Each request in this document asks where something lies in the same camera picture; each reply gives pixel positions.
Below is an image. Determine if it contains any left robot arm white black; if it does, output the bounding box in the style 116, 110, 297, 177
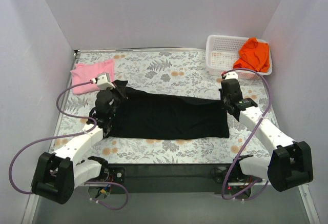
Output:
32, 86, 126, 204

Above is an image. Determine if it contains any white plastic laundry basket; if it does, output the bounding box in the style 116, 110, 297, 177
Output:
206, 34, 273, 79

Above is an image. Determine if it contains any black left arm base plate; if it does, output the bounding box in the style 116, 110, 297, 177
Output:
102, 167, 126, 184

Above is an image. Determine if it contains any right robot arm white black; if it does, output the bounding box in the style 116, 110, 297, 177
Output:
220, 78, 314, 192

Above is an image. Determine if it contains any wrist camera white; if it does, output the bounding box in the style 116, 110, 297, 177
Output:
91, 72, 116, 90
221, 71, 238, 80

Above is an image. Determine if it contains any aluminium frame rail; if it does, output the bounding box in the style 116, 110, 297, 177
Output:
23, 164, 320, 223

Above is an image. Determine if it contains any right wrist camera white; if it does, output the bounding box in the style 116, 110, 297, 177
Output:
221, 71, 238, 80

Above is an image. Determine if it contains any floral patterned table mat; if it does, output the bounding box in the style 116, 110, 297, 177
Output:
51, 49, 269, 164

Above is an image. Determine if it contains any black t shirt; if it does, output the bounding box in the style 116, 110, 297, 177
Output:
109, 87, 230, 140

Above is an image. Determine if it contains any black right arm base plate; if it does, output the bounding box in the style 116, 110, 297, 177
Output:
211, 166, 263, 184

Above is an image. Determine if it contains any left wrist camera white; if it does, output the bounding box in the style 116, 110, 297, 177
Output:
91, 72, 116, 90

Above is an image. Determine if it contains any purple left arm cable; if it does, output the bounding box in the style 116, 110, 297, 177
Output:
9, 80, 129, 211

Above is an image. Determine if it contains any orange t shirt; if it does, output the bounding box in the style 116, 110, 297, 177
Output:
233, 37, 270, 73

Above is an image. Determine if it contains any pink folded t shirt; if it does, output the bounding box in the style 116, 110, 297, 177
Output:
70, 59, 115, 95

